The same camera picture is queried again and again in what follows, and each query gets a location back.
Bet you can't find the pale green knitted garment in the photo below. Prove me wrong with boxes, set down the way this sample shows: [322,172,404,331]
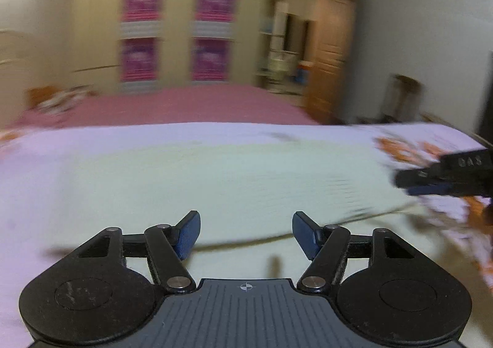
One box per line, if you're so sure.
[49,141,493,348]

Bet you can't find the floral lilac bed sheet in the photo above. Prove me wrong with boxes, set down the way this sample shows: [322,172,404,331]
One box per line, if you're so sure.
[1,123,492,347]

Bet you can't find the dark wooden chair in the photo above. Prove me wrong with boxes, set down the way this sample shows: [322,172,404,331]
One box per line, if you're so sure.
[356,73,423,125]

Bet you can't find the brown wooden door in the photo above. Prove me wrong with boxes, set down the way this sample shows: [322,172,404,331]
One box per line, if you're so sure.
[304,0,356,124]

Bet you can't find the floral orange pillow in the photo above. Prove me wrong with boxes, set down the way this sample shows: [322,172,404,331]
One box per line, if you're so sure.
[26,85,98,115]

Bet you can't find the open shelf unit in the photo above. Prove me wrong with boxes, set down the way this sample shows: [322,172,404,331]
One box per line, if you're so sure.
[256,0,312,99]

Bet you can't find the cream wardrobe with pink posters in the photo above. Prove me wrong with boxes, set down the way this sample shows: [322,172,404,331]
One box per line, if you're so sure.
[0,0,279,95]

